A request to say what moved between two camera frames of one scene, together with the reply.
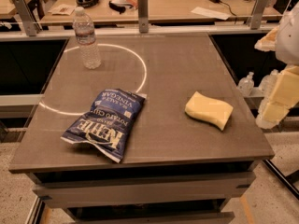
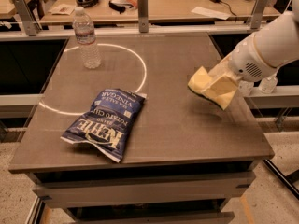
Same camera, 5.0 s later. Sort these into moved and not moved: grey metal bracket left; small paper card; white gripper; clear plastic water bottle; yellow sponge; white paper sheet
Moved: white gripper; yellow sponge
Not moved: white paper sheet; grey metal bracket left; small paper card; clear plastic water bottle
